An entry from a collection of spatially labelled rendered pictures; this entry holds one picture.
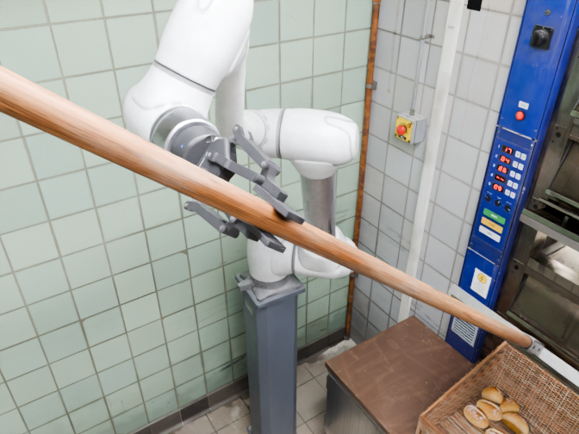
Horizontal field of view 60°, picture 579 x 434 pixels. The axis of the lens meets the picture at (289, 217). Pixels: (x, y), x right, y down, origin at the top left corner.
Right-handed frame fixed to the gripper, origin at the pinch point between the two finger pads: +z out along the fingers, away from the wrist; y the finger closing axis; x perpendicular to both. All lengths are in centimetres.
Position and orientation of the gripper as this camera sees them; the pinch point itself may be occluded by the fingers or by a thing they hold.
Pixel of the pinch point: (270, 218)
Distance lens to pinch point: 56.8
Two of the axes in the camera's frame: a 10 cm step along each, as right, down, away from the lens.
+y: -5.5, 8.3, 1.2
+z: 5.4, 4.7, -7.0
